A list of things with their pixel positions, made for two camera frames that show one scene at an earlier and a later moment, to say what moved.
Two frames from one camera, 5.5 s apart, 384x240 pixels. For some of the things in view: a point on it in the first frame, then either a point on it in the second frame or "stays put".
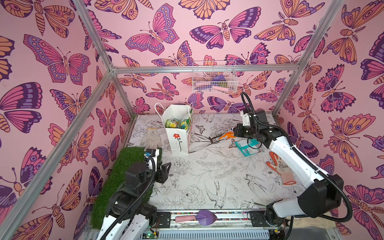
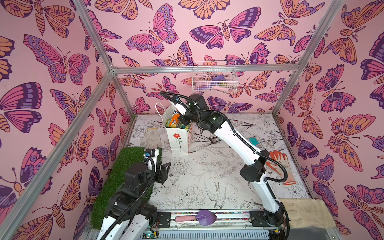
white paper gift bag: x=178 y=119 stays put
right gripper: x=237 y=131 → x=192 y=117
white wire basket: x=214 y=76 stays put
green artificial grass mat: x=115 y=181 stays put
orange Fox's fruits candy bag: x=230 y=134 → x=174 y=119
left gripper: x=160 y=175 stays put
